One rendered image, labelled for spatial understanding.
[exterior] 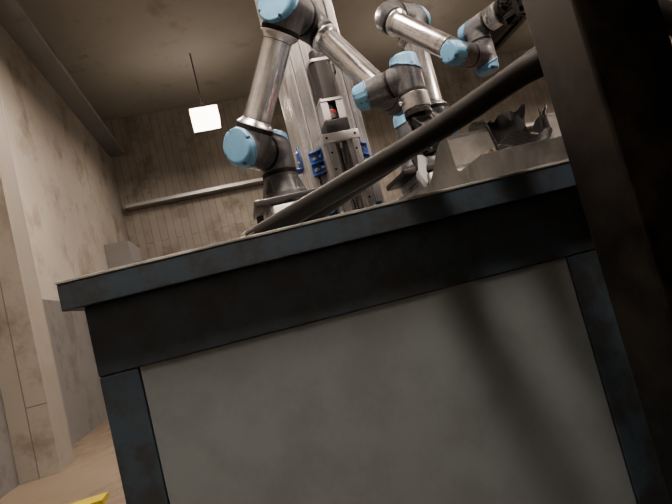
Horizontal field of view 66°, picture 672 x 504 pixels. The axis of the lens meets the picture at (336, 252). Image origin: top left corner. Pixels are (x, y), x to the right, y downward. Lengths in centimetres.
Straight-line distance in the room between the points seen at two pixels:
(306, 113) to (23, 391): 295
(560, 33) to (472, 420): 49
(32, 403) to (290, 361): 358
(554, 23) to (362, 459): 54
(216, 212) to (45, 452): 682
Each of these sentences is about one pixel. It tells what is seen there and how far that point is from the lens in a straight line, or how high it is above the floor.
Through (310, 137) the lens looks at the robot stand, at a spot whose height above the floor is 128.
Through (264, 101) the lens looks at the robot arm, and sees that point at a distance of 163.
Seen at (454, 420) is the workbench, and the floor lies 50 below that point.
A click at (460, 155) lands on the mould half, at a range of 100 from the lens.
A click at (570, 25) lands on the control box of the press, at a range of 42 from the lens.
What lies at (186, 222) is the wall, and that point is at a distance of 1027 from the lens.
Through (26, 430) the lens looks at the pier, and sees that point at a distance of 423.
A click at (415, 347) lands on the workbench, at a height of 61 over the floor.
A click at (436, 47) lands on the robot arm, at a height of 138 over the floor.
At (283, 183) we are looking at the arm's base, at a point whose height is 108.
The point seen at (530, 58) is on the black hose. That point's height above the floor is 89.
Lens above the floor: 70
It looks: 5 degrees up
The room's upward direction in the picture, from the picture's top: 14 degrees counter-clockwise
